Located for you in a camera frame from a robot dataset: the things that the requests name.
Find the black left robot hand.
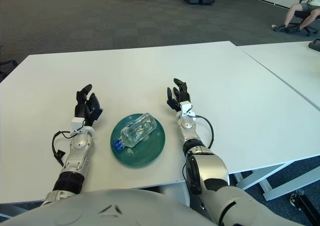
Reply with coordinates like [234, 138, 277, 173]
[74, 84, 104, 128]

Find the green round plate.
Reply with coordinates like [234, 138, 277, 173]
[110, 113, 166, 167]

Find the black metal stand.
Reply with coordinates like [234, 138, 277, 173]
[289, 189, 320, 226]

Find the grey robot thigh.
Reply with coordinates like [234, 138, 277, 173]
[154, 180, 193, 206]

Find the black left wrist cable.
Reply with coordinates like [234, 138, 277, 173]
[51, 130, 76, 166]

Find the seated person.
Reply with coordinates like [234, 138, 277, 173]
[273, 0, 320, 33]

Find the black office chair with armrest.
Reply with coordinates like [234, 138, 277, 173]
[0, 45, 18, 83]

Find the seated person's black chair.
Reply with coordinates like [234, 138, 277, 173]
[284, 0, 320, 37]

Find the white table leg frame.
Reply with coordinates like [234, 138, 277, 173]
[0, 200, 46, 213]
[233, 158, 320, 201]

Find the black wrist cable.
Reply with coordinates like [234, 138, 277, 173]
[191, 114, 215, 148]
[51, 130, 76, 166]

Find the clear plastic water bottle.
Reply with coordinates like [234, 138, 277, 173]
[112, 112, 158, 153]

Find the grey robot torso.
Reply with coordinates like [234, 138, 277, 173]
[0, 188, 218, 226]

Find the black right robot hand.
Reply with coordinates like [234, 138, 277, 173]
[166, 78, 192, 113]

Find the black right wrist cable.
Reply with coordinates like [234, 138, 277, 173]
[191, 114, 215, 148]

